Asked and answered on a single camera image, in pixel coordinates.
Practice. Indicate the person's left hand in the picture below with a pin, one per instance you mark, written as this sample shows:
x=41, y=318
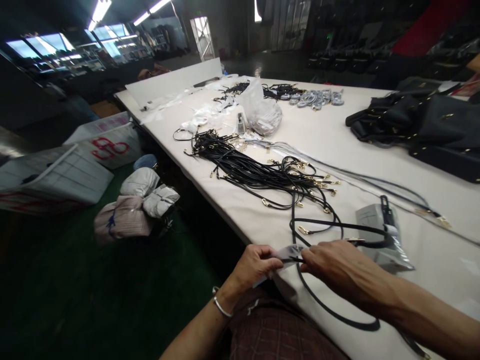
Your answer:
x=247, y=268

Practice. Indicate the person's right hand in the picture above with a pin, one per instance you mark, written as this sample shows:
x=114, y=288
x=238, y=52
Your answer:
x=337, y=270

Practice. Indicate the translucent wrapping sheet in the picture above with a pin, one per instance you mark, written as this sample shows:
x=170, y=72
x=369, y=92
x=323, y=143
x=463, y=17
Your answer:
x=296, y=249

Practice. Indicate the person's legs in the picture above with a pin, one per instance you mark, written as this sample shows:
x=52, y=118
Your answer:
x=285, y=330

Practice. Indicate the black plastic tag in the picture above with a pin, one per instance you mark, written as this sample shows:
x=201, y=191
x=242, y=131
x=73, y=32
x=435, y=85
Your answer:
x=385, y=210

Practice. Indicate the grey wrapped bundle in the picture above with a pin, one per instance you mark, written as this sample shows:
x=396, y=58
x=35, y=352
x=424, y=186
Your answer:
x=140, y=182
x=161, y=200

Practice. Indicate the pink cloth bundle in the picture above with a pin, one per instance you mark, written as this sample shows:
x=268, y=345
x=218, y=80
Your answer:
x=120, y=219

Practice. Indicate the grey stapler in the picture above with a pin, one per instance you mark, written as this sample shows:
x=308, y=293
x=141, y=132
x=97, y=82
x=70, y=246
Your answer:
x=240, y=122

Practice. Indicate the clear bag of tags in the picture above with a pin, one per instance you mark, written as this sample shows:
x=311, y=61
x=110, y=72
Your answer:
x=262, y=112

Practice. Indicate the pile of white wrappers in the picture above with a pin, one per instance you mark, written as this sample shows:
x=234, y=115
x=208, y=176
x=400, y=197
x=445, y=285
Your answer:
x=204, y=116

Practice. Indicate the pile of black handbags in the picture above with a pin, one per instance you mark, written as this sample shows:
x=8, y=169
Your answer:
x=423, y=123

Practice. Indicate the white bin with red print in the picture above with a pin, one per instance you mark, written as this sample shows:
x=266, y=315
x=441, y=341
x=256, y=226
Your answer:
x=108, y=140

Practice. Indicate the row of black bags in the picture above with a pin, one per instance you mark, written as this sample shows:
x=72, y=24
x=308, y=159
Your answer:
x=348, y=60

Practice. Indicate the window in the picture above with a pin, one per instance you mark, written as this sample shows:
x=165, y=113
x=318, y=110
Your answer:
x=41, y=45

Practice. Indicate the white metal frame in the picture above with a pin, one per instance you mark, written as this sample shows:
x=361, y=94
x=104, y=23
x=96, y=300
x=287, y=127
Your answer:
x=202, y=37

